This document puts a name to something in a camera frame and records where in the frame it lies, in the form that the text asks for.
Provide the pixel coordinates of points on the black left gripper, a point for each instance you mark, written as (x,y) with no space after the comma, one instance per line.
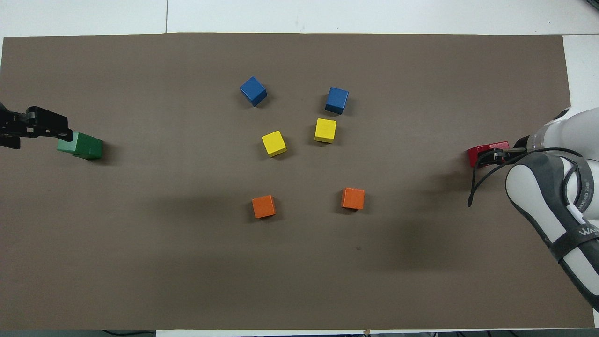
(14,128)

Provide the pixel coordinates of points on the green wooden block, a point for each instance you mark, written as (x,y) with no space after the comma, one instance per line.
(95,149)
(66,144)

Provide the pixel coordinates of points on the brown paper table mat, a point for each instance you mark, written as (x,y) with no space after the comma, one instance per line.
(299,262)

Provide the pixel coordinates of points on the orange wooden block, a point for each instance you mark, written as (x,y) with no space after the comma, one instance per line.
(264,206)
(353,198)

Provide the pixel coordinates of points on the yellow wooden block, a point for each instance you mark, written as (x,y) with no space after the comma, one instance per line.
(273,142)
(325,130)

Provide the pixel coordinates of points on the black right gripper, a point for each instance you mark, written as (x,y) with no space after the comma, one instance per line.
(520,142)

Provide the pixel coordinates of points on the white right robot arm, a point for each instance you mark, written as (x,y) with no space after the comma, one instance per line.
(524,187)

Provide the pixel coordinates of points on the blue wooden block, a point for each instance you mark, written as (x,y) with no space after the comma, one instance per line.
(253,90)
(337,99)

